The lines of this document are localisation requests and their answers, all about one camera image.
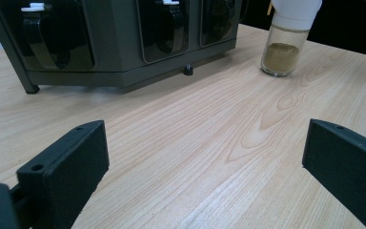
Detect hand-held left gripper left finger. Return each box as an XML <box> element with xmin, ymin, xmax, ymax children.
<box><xmin>16</xmin><ymin>119</ymin><xmax>111</xmax><ymax>229</ymax></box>

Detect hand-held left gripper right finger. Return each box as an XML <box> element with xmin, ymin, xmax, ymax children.
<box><xmin>301</xmin><ymin>118</ymin><xmax>366</xmax><ymax>229</ymax></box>

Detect dark grey spice rack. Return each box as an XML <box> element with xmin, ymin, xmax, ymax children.
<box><xmin>0</xmin><ymin>0</ymin><xmax>243</xmax><ymax>94</ymax></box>

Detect glass jar with brown powder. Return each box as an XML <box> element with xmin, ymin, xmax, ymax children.
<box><xmin>260</xmin><ymin>0</ymin><xmax>323</xmax><ymax>78</ymax></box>

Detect black seasoning box with handle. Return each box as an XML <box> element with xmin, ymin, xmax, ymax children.
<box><xmin>199</xmin><ymin>0</ymin><xmax>237</xmax><ymax>47</ymax></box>
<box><xmin>136</xmin><ymin>0</ymin><xmax>193</xmax><ymax>64</ymax></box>
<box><xmin>0</xmin><ymin>0</ymin><xmax>95</xmax><ymax>72</ymax></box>

